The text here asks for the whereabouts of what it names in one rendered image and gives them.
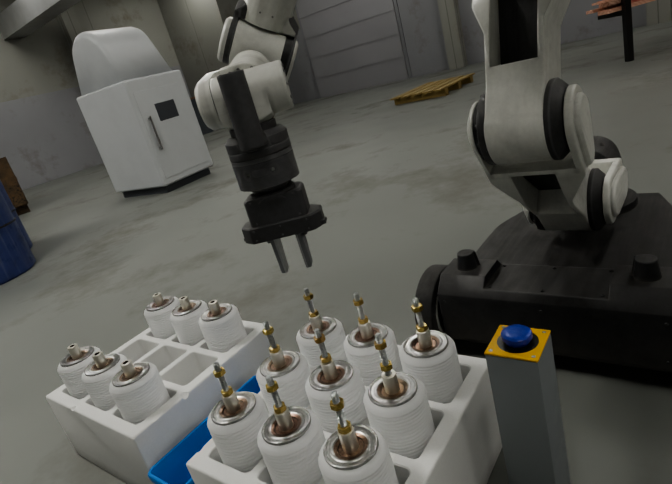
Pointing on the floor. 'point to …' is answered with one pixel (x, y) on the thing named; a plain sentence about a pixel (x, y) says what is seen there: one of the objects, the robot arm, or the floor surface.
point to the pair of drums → (12, 241)
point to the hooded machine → (138, 113)
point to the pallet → (433, 89)
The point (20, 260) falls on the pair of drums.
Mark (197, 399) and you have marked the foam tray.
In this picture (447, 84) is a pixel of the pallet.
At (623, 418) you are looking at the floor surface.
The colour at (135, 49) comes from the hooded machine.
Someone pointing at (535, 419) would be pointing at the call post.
